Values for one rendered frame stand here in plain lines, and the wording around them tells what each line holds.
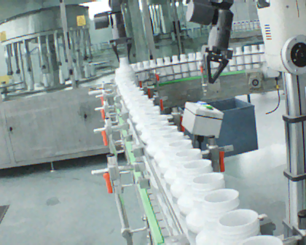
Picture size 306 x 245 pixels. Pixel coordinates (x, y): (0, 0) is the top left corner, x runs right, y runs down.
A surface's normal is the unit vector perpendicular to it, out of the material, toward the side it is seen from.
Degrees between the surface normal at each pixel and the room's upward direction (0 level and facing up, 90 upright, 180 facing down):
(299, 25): 101
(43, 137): 91
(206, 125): 90
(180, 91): 90
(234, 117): 90
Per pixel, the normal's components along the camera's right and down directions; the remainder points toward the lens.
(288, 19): 0.15, 0.30
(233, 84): -0.18, 0.17
